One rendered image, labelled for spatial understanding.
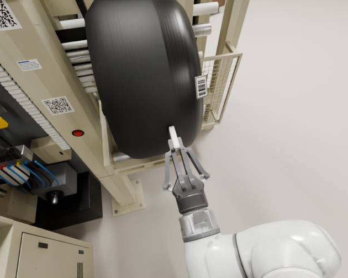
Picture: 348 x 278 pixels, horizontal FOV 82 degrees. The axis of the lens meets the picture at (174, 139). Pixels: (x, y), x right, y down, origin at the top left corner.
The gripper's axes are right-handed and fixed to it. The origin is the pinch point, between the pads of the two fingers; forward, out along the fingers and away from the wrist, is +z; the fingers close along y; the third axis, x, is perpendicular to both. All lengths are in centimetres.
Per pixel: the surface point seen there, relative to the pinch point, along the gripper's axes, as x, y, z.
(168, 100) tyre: -7.6, -0.2, 8.2
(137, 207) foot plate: 124, 27, 2
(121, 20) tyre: -18.5, 7.5, 27.0
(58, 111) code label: 7.5, 34.9, 22.7
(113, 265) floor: 120, 50, -34
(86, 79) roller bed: 32, 32, 60
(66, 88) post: -1.4, 28.5, 24.0
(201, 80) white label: -9.1, -10.4, 11.4
